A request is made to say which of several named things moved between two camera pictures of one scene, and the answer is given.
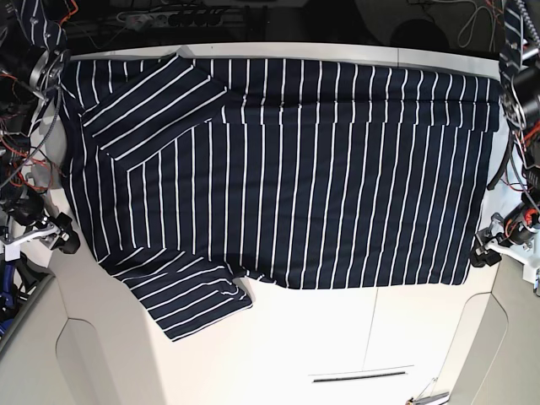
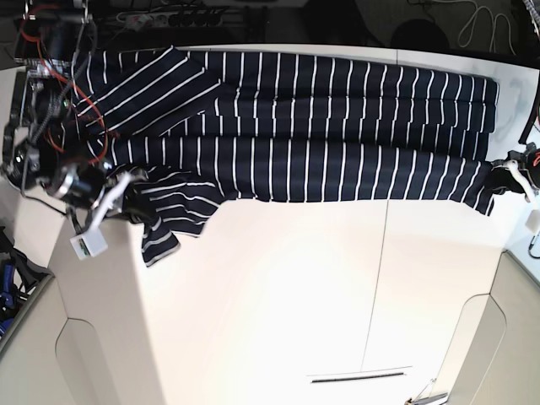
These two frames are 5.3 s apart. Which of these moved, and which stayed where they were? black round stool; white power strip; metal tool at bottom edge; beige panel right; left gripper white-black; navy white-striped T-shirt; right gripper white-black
Moved: right gripper white-black; navy white-striped T-shirt; left gripper white-black
Stayed: white power strip; black round stool; metal tool at bottom edge; beige panel right
